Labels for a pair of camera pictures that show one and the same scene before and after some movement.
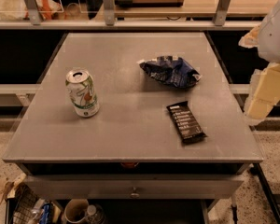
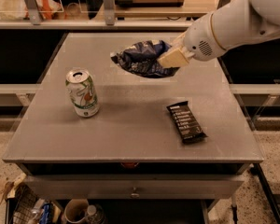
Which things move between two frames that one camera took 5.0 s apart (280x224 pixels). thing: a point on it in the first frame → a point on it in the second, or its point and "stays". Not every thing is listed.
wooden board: (149, 1) stays
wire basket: (25, 202) stays
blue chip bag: (173, 72) → (142, 59)
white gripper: (275, 36) → (200, 38)
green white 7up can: (81, 91) stays
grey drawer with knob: (136, 187) stays
